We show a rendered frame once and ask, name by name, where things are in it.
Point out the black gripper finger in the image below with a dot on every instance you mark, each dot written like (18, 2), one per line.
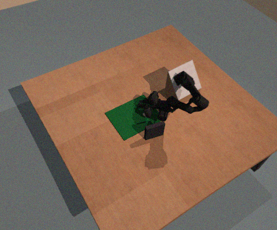
(146, 101)
(143, 105)

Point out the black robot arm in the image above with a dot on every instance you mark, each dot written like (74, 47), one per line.
(188, 83)

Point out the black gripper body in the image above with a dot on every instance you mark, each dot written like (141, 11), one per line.
(148, 109)

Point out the black cooling fan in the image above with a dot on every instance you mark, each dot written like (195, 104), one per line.
(154, 130)

